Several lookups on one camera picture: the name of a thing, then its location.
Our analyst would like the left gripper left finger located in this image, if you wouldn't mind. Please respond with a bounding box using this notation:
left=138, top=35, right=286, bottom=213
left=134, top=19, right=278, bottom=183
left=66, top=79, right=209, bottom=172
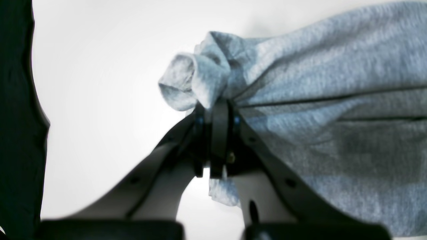
left=35, top=103, right=229, bottom=240

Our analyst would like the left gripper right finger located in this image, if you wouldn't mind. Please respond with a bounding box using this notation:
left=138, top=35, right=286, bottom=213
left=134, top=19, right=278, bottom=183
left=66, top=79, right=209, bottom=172
left=226, top=101, right=391, bottom=240

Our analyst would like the grey T-shirt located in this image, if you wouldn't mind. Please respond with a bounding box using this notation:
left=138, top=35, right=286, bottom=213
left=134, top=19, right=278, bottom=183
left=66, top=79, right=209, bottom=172
left=158, top=1, right=427, bottom=237

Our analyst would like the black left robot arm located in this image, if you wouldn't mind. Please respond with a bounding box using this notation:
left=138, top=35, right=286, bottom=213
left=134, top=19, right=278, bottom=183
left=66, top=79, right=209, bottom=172
left=1, top=0, right=391, bottom=240

